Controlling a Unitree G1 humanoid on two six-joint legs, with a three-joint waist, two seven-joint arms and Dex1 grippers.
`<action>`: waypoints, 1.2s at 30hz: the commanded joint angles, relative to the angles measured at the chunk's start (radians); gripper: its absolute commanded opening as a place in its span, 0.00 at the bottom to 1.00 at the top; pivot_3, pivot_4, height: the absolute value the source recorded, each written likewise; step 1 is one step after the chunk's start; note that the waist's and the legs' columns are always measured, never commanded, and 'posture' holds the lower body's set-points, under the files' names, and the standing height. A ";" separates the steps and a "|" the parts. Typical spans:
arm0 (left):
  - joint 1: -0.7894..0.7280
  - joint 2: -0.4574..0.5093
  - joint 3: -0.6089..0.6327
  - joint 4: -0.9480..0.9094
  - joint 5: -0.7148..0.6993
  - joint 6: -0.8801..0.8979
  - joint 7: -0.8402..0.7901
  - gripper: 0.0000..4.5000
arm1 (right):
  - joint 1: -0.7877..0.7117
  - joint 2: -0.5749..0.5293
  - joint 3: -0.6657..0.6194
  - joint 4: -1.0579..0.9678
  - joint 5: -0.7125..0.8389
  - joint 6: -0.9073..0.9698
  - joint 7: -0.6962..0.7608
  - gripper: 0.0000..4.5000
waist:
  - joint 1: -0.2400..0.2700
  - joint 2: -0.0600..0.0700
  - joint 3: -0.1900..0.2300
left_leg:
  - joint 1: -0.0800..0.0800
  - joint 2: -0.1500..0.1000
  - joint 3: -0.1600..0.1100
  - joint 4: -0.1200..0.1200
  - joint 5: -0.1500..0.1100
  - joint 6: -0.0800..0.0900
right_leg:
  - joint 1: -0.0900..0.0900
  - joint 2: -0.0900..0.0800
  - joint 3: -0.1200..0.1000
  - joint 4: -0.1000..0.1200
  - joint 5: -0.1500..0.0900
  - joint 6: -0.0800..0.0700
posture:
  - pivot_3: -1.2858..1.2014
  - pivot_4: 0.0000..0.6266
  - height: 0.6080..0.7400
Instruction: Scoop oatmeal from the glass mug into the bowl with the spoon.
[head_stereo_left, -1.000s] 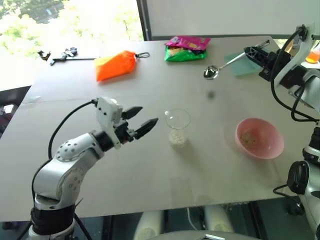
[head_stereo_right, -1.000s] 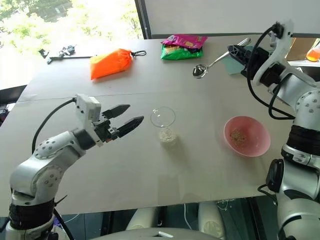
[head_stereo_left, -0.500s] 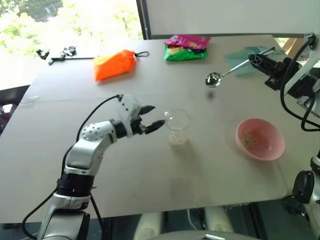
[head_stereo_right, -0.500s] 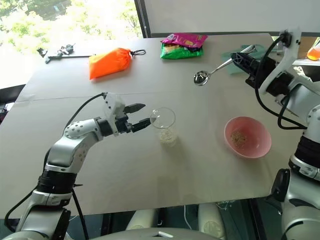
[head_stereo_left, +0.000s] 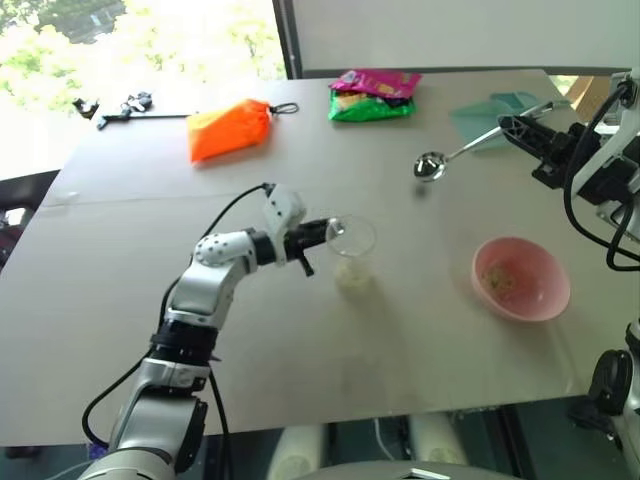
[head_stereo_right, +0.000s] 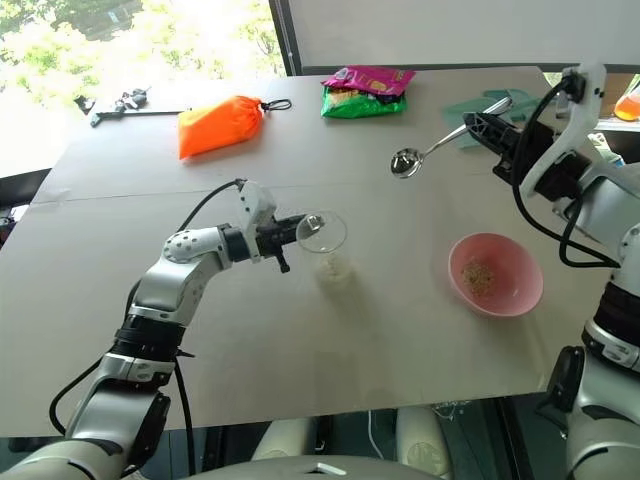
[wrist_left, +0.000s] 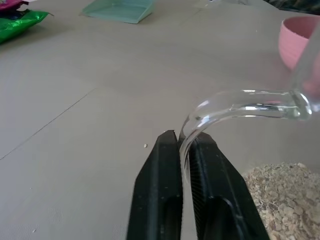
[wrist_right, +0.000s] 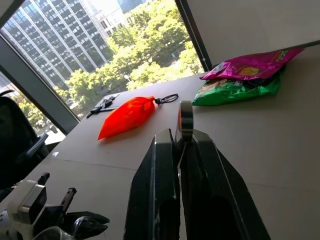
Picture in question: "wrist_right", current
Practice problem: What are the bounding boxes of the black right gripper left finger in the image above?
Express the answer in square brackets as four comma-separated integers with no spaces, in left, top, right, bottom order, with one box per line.
[123,128,181,240]

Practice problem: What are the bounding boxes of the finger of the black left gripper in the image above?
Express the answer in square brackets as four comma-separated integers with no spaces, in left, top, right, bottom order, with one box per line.
[74,221,109,239]
[65,210,111,225]

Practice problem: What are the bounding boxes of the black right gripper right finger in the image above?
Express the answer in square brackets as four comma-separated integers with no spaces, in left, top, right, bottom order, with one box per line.
[174,129,272,240]

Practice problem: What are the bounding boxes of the glass mug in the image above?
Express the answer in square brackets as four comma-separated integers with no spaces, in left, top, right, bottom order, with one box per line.
[31,215,101,240]

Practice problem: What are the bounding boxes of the grey tape roll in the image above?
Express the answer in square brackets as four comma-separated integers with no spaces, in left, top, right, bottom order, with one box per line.
[176,100,195,176]

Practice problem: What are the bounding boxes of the orange plastic bag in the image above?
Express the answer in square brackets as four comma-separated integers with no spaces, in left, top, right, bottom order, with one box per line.
[97,95,157,141]

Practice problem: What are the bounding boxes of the black office chair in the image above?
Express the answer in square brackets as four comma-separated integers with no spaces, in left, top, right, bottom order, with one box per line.
[0,95,50,191]

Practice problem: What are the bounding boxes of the black keys on table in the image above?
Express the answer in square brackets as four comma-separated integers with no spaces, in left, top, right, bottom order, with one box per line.
[85,93,121,119]

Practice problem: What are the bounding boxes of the black key fob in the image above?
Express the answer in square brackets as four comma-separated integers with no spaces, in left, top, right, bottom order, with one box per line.
[99,95,116,109]

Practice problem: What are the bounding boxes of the green snack bag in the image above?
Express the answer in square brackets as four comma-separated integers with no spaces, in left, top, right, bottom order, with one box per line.
[191,66,287,107]

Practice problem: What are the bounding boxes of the grey window mullion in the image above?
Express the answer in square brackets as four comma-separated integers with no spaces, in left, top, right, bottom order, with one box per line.
[0,34,80,136]

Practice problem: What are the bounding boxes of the magenta snack bag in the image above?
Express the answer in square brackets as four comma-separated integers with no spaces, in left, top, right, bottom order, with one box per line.
[199,47,305,81]

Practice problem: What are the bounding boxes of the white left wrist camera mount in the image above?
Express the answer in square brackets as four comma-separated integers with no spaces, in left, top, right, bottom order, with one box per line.
[6,179,48,240]

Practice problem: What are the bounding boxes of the black looped cord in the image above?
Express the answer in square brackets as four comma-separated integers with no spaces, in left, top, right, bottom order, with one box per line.
[154,93,179,106]

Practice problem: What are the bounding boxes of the black window frame post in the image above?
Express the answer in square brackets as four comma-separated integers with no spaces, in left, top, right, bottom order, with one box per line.
[174,0,213,72]

